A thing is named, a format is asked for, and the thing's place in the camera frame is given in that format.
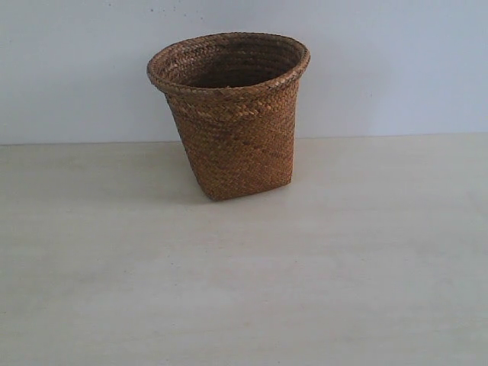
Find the brown woven wicker basket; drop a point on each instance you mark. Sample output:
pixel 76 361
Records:
pixel 233 97

